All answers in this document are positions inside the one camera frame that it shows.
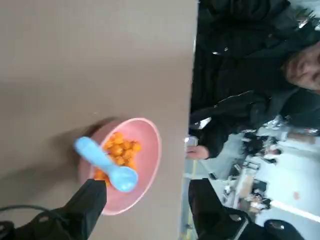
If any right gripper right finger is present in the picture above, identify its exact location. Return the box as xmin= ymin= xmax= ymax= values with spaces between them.
xmin=187 ymin=177 xmax=256 ymax=240

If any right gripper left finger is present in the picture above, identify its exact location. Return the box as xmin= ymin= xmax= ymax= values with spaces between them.
xmin=13 ymin=178 xmax=108 ymax=240

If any blue spoon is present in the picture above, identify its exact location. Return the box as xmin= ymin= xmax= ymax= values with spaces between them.
xmin=73 ymin=136 xmax=139 ymax=193

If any orange popcorn heap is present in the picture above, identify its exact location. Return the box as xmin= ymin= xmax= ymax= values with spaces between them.
xmin=93 ymin=131 xmax=142 ymax=188

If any pink bowl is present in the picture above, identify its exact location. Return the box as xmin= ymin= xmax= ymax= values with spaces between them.
xmin=77 ymin=117 xmax=162 ymax=216

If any person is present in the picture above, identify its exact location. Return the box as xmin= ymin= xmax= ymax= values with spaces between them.
xmin=188 ymin=0 xmax=320 ymax=161

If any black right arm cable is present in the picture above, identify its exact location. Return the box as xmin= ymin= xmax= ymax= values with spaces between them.
xmin=0 ymin=204 xmax=60 ymax=219

